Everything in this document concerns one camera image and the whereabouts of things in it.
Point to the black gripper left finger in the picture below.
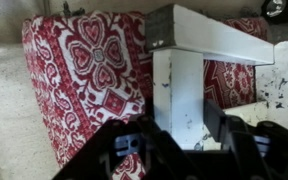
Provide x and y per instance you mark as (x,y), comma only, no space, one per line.
(150,156)

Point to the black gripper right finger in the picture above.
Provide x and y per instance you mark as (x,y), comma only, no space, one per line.
(267,150)

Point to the white wooden shelf frame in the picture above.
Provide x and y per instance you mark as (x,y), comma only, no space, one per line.
(177,93)

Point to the yellow black flashlight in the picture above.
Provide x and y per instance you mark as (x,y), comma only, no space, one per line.
(275,8)

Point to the red white patterned cloth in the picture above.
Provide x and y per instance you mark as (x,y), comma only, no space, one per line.
(94,66)

